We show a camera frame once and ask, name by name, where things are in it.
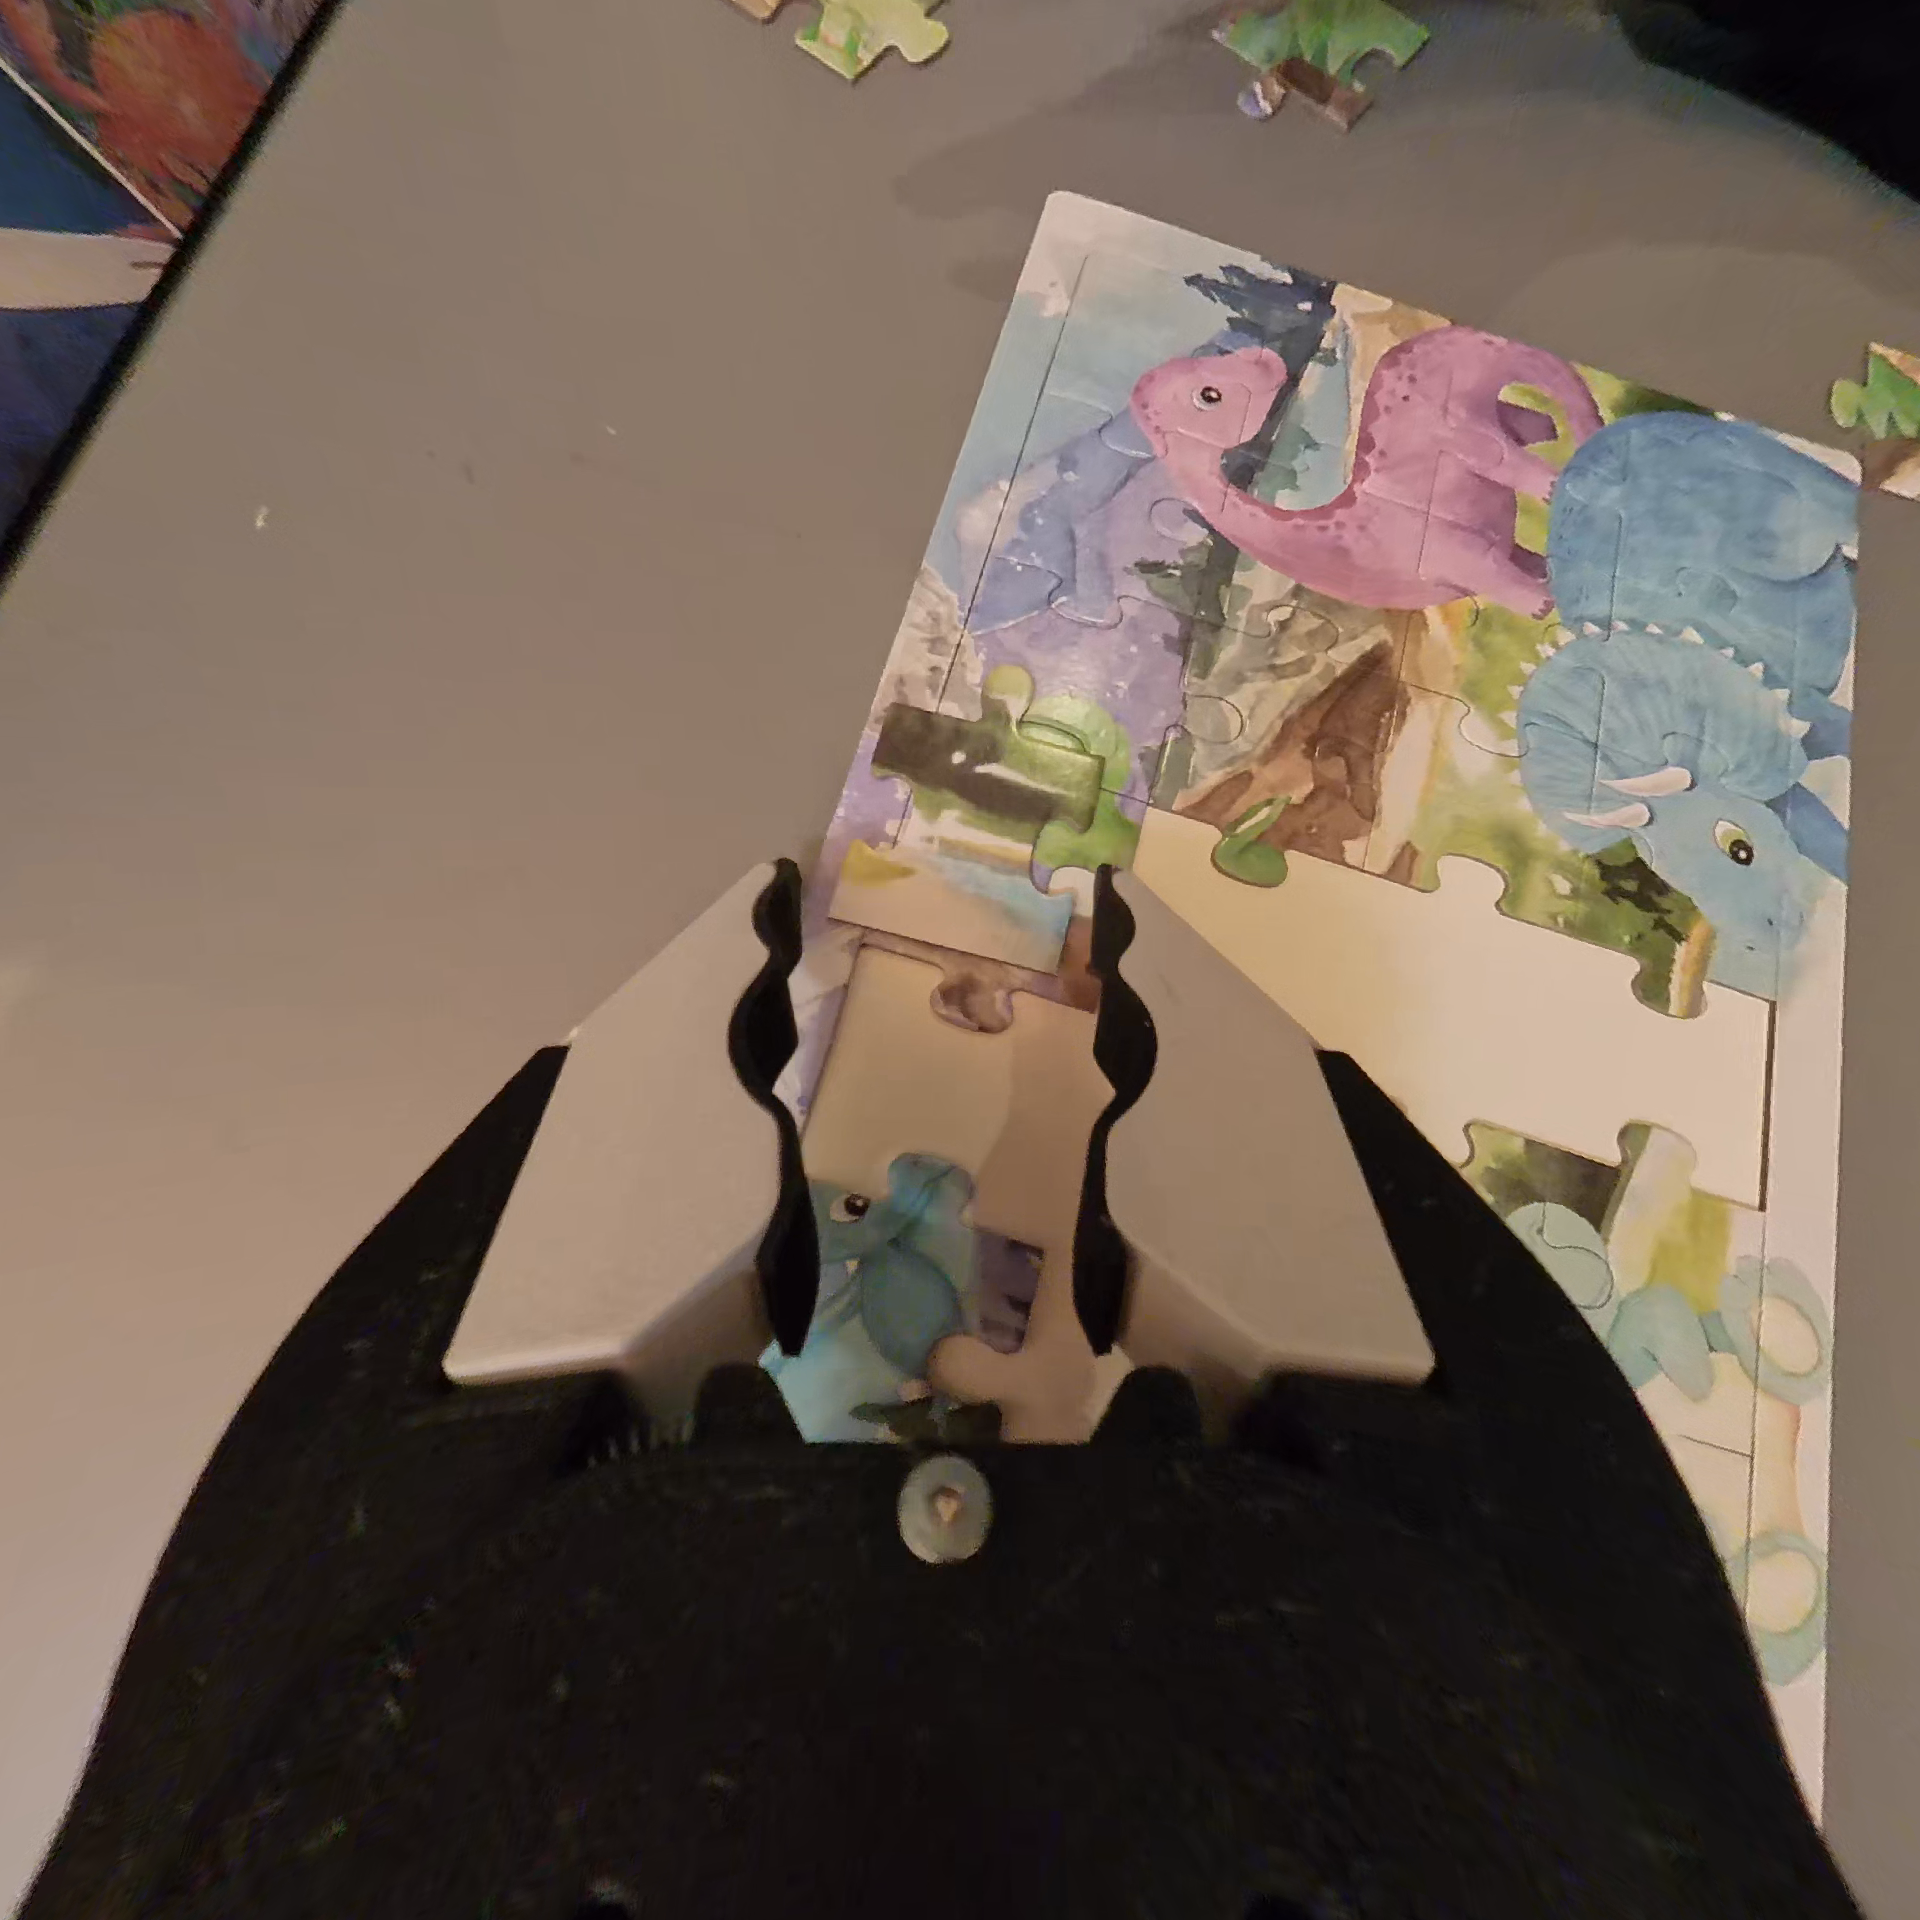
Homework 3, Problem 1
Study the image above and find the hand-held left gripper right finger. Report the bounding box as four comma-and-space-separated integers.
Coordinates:
1070, 861, 1441, 1421

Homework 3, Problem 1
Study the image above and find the green and brown puzzle piece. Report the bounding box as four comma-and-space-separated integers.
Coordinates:
1211, 0, 1430, 134

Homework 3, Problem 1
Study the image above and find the light green puzzle piece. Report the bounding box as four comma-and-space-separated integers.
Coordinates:
790, 0, 950, 63

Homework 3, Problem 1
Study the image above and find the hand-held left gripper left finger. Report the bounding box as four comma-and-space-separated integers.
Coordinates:
440, 856, 823, 1421

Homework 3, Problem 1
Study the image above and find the dinosaur jigsaw puzzle board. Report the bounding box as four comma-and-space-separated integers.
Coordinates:
756, 191, 1863, 1823

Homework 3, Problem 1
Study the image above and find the white and green puzzle piece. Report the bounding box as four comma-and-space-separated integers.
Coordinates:
825, 668, 1116, 969

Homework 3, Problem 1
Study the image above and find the printed jigsaw puzzle box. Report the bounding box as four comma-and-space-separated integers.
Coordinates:
0, 0, 339, 541

